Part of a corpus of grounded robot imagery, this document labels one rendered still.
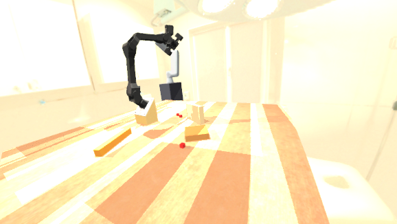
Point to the orange long bar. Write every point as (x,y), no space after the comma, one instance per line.
(109,144)

